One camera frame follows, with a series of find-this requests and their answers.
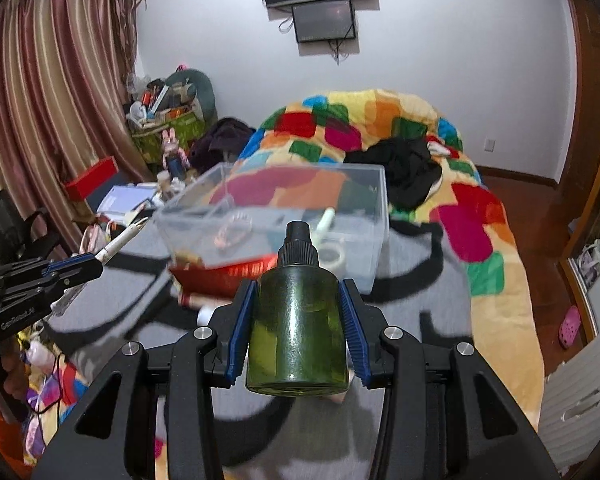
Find pink bunny plush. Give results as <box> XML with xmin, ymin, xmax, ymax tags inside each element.
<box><xmin>161</xmin><ymin>127</ymin><xmax>188</xmax><ymax>161</ymax></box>

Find grey green cushion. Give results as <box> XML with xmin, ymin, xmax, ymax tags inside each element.
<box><xmin>165</xmin><ymin>67</ymin><xmax>220</xmax><ymax>126</ymax></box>

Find beige cosmetic bottle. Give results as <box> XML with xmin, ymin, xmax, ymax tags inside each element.
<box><xmin>176</xmin><ymin>291</ymin><xmax>221</xmax><ymax>311</ymax></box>

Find tape roll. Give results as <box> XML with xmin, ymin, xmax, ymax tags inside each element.
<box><xmin>320</xmin><ymin>245</ymin><xmax>349</xmax><ymax>269</ymax></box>

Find wooden wardrobe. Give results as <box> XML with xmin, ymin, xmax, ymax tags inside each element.
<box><xmin>555</xmin><ymin>0</ymin><xmax>600</xmax><ymax>346</ymax></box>

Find pink clog shoe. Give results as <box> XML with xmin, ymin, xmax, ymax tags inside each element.
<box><xmin>558</xmin><ymin>305</ymin><xmax>581</xmax><ymax>350</ymax></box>

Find grey black printed blanket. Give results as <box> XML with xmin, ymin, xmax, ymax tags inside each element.
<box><xmin>45</xmin><ymin>220</ymin><xmax>476</xmax><ymax>480</ymax></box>

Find dangling black cables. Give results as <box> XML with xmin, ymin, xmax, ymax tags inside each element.
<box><xmin>325</xmin><ymin>35</ymin><xmax>358</xmax><ymax>66</ymax></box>

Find black office chair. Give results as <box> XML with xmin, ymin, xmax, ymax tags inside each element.
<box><xmin>0</xmin><ymin>184</ymin><xmax>63</xmax><ymax>268</ymax></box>

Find black clothing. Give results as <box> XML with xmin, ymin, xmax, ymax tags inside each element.
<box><xmin>362</xmin><ymin>136</ymin><xmax>443</xmax><ymax>211</ymax></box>

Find dark purple clothing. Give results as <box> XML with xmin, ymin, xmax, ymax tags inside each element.
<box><xmin>187</xmin><ymin>117</ymin><xmax>256</xmax><ymax>171</ymax></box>

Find striped pink curtain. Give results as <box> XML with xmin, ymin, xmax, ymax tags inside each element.
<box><xmin>0</xmin><ymin>0</ymin><xmax>153</xmax><ymax>261</ymax></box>

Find patterned colourful cloth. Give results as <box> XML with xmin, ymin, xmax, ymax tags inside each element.
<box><xmin>10</xmin><ymin>360</ymin><xmax>81</xmax><ymax>466</ymax></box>

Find green spray bottle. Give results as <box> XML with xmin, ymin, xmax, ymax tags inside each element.
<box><xmin>245</xmin><ymin>220</ymin><xmax>352</xmax><ymax>398</ymax></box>

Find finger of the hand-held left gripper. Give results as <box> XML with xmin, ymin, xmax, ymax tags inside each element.
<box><xmin>10</xmin><ymin>280</ymin><xmax>83</xmax><ymax>311</ymax></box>
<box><xmin>9</xmin><ymin>254</ymin><xmax>104</xmax><ymax>288</ymax></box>

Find clear plastic storage box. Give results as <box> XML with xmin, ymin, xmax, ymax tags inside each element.
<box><xmin>152</xmin><ymin>162</ymin><xmax>391</xmax><ymax>296</ymax></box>

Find pink pouch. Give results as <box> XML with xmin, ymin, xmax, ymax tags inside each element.
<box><xmin>79</xmin><ymin>224</ymin><xmax>106</xmax><ymax>256</ymax></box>

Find colourful patchwork blanket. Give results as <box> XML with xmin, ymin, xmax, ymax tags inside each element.
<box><xmin>232</xmin><ymin>89</ymin><xmax>546</xmax><ymax>426</ymax></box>

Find blue white notebook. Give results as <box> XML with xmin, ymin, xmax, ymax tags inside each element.
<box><xmin>96</xmin><ymin>185</ymin><xmax>156</xmax><ymax>223</ymax></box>

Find red shiny packet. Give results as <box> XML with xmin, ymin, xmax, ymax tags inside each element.
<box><xmin>169</xmin><ymin>255</ymin><xmax>281</xmax><ymax>301</ymax></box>

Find white cosmetic pencil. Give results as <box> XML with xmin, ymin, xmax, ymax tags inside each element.
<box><xmin>94</xmin><ymin>218</ymin><xmax>149</xmax><ymax>263</ymax></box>

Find translucent hair clip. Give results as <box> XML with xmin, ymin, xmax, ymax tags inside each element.
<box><xmin>215</xmin><ymin>212</ymin><xmax>253</xmax><ymax>251</ymax></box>

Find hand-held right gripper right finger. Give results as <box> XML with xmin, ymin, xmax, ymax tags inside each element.
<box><xmin>339</xmin><ymin>278</ymin><xmax>561</xmax><ymax>480</ymax></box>

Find green basket of clutter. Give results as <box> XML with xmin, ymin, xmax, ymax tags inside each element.
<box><xmin>130</xmin><ymin>110</ymin><xmax>206</xmax><ymax>166</ymax></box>

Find white plastic stool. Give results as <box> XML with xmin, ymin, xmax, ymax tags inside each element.
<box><xmin>539</xmin><ymin>320</ymin><xmax>600</xmax><ymax>476</ymax></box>

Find red box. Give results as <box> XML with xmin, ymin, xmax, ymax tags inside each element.
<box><xmin>64</xmin><ymin>156</ymin><xmax>119</xmax><ymax>201</ymax></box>

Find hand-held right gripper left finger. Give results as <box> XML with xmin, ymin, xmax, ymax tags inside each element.
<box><xmin>30</xmin><ymin>280</ymin><xmax>258</xmax><ymax>480</ymax></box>

